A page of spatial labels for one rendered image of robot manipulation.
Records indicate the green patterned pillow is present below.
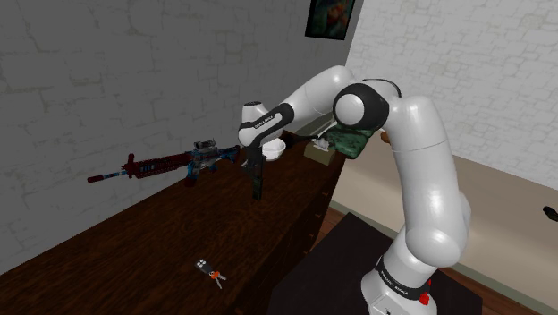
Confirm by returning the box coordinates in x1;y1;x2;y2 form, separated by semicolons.
321;123;378;159

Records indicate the white bowl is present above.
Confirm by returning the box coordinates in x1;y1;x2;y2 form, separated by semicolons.
260;138;287;162

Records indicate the red and blue toy rifle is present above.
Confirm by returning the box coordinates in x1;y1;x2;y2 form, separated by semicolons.
86;139;242;188

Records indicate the black robot stand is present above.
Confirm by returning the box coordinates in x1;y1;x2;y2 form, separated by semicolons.
267;212;483;315

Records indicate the beige tissue box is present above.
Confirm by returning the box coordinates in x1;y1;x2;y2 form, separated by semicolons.
303;136;338;167

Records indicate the dark wooden chest of drawers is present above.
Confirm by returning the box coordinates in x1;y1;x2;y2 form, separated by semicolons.
0;130;348;315

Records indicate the black key fob with keys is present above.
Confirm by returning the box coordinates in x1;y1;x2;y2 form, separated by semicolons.
194;258;228;290

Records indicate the beige bed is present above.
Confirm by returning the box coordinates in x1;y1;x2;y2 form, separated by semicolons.
329;138;558;311

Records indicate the dark framed wall picture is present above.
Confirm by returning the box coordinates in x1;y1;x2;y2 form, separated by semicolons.
304;0;357;42

